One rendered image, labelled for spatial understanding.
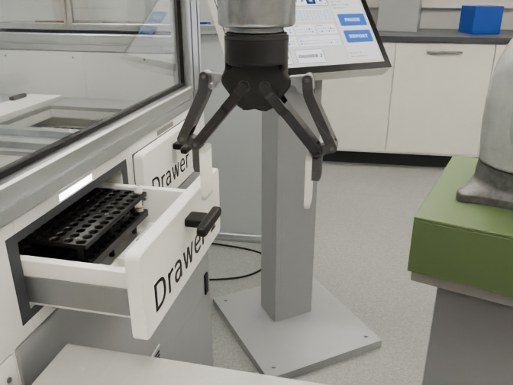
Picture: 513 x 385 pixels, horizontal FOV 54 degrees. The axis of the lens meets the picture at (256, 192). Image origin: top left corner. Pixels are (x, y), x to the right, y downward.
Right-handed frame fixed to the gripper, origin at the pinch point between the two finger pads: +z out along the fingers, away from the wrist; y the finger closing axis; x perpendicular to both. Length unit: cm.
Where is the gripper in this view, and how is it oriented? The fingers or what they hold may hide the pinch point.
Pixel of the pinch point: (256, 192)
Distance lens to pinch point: 65.7
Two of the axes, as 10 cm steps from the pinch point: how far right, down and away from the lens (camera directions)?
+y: -9.8, -0.8, 2.0
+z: 0.0, 9.3, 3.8
